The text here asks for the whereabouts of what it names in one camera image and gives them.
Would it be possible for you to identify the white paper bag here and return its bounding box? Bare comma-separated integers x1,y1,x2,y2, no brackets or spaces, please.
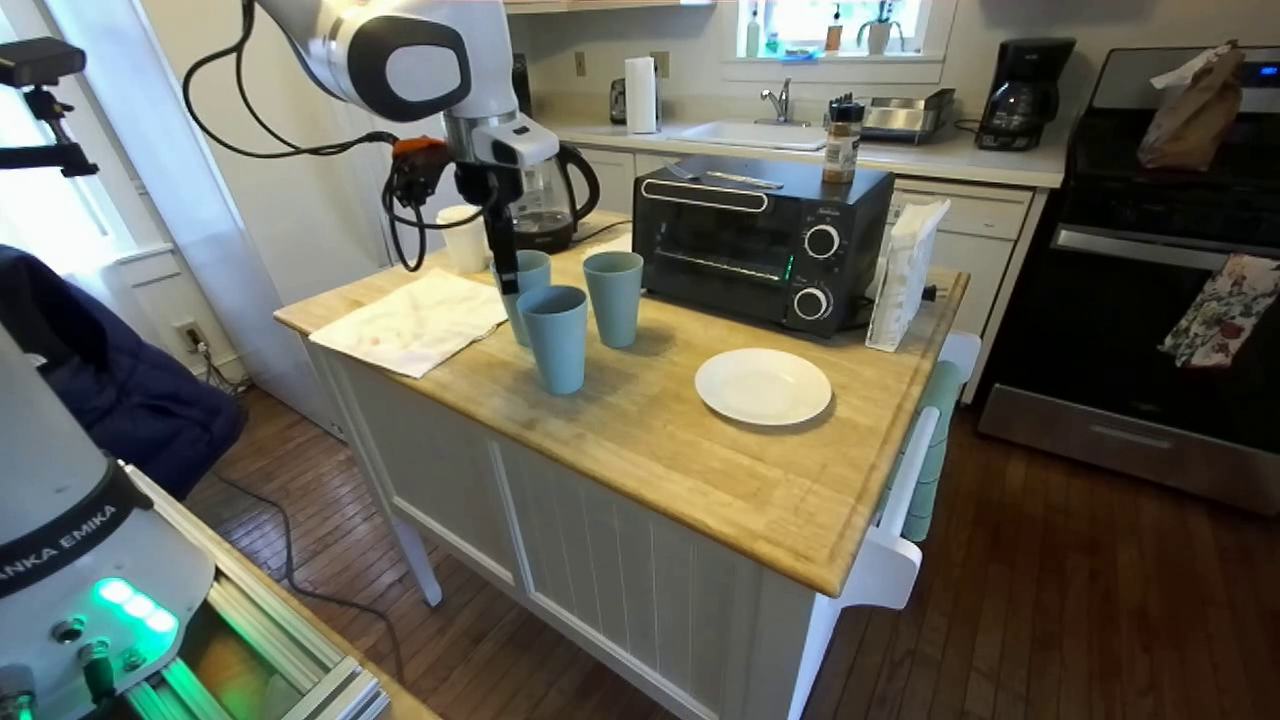
864,196,955,355

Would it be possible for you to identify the green hanging towel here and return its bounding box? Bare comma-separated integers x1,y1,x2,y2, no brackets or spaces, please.
901,355,969,545

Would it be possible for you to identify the black kitchen stove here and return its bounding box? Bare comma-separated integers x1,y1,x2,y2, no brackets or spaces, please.
976,43,1280,522

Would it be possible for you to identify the white wall outlet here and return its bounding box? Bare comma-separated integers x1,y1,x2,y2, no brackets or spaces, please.
167,316,214,361

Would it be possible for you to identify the black floor power cable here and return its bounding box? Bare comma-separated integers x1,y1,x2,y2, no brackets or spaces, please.
194,473,413,683

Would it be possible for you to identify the windowsill plant jar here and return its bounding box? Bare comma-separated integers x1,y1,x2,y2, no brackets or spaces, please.
855,0,901,60

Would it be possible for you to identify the white paper sheet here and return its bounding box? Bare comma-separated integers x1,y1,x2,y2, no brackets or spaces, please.
308,270,512,379

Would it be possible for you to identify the white radiator cover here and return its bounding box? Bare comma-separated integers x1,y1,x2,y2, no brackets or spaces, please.
90,240,251,391

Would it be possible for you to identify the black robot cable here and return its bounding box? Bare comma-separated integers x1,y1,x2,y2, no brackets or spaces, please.
175,0,464,275

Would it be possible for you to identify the chrome sink faucet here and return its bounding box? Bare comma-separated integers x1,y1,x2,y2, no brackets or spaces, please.
757,76,799,128

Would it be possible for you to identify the kitchen window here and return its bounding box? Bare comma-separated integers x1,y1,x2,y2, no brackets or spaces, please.
728,0,959,70

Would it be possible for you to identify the grey dish rack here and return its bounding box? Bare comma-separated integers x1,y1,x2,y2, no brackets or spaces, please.
855,86,959,147

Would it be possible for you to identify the brown paper bag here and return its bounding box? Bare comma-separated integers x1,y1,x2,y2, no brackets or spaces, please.
1136,36,1248,177

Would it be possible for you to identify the floral dish towel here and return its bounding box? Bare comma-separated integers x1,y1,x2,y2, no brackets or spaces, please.
1157,252,1280,373

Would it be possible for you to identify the white kitchen sink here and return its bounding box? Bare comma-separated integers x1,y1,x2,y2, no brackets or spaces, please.
662,117,830,151

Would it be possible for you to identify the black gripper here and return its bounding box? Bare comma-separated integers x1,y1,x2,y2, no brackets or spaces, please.
454,157,527,301

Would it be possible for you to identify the black camera on tripod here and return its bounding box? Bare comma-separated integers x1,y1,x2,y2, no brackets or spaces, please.
0,31,103,182

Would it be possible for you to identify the white wood-top kitchen island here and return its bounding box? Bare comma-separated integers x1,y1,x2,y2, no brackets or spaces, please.
272,205,982,720

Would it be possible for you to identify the glass spice jar black lid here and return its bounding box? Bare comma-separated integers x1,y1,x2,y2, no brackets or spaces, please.
820,93,867,193

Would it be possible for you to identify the white round plate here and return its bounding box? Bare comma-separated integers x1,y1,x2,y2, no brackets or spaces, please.
693,346,836,434

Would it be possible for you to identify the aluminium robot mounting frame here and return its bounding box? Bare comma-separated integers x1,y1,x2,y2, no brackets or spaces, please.
113,456,445,720

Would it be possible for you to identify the black toaster oven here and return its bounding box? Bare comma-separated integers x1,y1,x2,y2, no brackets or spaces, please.
626,157,901,336

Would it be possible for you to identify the dark blue jacket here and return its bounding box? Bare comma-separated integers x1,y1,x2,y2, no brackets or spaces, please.
0,240,251,504

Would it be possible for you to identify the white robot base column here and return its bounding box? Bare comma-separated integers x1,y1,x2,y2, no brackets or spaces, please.
0,326,219,720

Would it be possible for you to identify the black coffee maker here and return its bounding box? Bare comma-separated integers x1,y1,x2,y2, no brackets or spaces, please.
972,31,1079,157

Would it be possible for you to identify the blue plastic cup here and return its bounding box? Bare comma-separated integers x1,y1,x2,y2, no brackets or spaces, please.
578,247,646,351
500,244,556,351
518,284,593,401

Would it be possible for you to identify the black wrist camera orange plug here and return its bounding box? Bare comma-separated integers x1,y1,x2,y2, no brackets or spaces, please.
387,128,459,214

